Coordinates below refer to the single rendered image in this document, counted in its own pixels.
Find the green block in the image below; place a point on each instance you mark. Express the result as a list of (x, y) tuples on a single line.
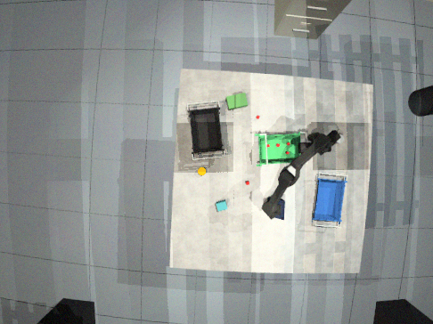
[(237, 101)]

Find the teal cube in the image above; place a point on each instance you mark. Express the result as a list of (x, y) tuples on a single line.
[(221, 205)]

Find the green plastic tray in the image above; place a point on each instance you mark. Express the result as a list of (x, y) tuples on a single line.
[(277, 155)]

